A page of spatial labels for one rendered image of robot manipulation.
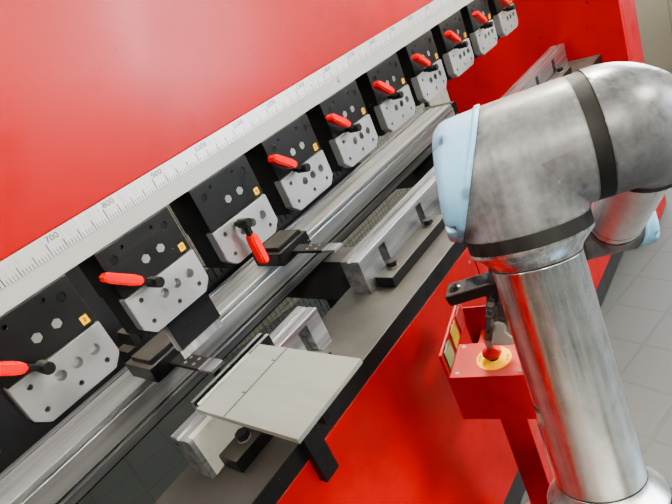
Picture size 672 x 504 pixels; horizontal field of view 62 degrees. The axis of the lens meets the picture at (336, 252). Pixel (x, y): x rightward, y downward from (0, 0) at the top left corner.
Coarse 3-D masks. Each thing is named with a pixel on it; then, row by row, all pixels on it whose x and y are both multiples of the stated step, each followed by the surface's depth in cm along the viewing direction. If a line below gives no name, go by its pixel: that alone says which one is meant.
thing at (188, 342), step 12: (204, 300) 102; (192, 312) 101; (204, 312) 102; (216, 312) 104; (168, 324) 97; (180, 324) 99; (192, 324) 100; (204, 324) 102; (216, 324) 105; (168, 336) 99; (180, 336) 99; (192, 336) 100; (204, 336) 103; (180, 348) 99; (192, 348) 101
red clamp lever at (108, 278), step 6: (102, 276) 82; (108, 276) 82; (114, 276) 82; (120, 276) 83; (126, 276) 84; (132, 276) 84; (138, 276) 86; (150, 276) 89; (156, 276) 88; (108, 282) 82; (114, 282) 83; (120, 282) 83; (126, 282) 84; (132, 282) 84; (138, 282) 85; (144, 282) 86; (150, 282) 87; (156, 282) 87; (162, 282) 88
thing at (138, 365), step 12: (156, 336) 125; (144, 348) 122; (156, 348) 120; (168, 348) 119; (132, 360) 122; (144, 360) 117; (156, 360) 117; (168, 360) 118; (180, 360) 117; (192, 360) 115; (204, 360) 113; (216, 360) 111; (132, 372) 122; (144, 372) 118; (156, 372) 116; (168, 372) 118; (204, 372) 110
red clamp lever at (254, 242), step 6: (234, 222) 103; (240, 222) 101; (246, 222) 101; (252, 222) 102; (246, 228) 102; (246, 234) 103; (252, 234) 102; (252, 240) 102; (258, 240) 103; (252, 246) 103; (258, 246) 103; (258, 252) 103; (264, 252) 104; (258, 258) 105; (264, 258) 104
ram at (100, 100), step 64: (0, 0) 75; (64, 0) 82; (128, 0) 89; (192, 0) 98; (256, 0) 109; (320, 0) 123; (384, 0) 140; (0, 64) 75; (64, 64) 81; (128, 64) 89; (192, 64) 98; (256, 64) 109; (320, 64) 122; (0, 128) 75; (64, 128) 81; (128, 128) 89; (192, 128) 98; (256, 128) 108; (0, 192) 75; (64, 192) 81; (0, 256) 75; (64, 256) 81
